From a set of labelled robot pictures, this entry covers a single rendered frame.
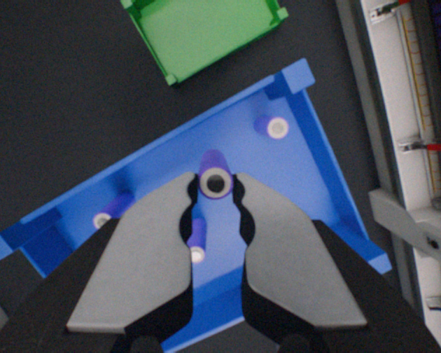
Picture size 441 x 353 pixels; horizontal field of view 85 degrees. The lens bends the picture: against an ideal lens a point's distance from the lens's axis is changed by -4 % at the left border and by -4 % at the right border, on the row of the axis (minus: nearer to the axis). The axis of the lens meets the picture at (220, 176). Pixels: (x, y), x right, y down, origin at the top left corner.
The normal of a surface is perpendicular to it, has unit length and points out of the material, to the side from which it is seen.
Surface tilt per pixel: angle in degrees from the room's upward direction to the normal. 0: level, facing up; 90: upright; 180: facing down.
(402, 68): 20
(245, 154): 0
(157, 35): 0
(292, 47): 0
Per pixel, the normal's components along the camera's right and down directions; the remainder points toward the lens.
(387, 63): -0.29, 0.34
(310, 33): 0.04, 0.23
